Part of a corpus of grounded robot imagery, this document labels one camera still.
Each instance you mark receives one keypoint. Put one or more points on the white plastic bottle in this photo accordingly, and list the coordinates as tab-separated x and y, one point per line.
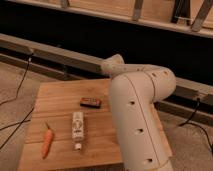
78	129

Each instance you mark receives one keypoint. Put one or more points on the wooden table board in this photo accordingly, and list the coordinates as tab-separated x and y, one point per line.
54	107

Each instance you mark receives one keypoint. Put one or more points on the orange carrot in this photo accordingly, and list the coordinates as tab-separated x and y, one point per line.
48	138

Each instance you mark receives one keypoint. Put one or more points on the small black orange object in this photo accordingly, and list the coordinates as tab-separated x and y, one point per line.
90	102

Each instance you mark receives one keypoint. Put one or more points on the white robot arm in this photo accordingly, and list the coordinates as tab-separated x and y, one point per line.
133	89

